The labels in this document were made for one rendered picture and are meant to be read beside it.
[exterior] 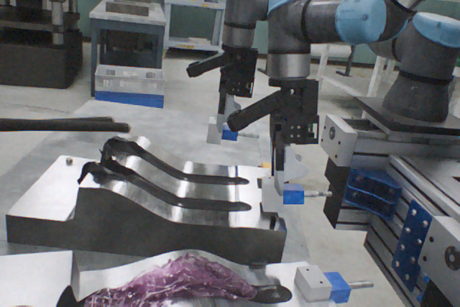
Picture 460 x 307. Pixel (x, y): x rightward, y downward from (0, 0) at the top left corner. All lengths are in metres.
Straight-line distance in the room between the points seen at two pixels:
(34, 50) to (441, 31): 3.99
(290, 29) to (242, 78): 0.30
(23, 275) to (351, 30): 0.57
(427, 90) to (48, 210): 0.86
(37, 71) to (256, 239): 4.03
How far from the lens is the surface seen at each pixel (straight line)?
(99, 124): 1.29
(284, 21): 0.74
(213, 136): 1.06
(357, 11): 0.68
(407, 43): 1.12
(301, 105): 0.78
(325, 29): 0.70
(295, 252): 0.90
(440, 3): 8.71
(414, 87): 1.11
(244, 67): 1.02
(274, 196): 0.80
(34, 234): 0.86
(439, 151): 1.17
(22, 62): 4.66
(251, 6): 0.98
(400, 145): 1.11
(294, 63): 0.74
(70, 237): 0.84
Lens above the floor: 1.30
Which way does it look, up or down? 21 degrees down
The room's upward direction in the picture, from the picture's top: 8 degrees clockwise
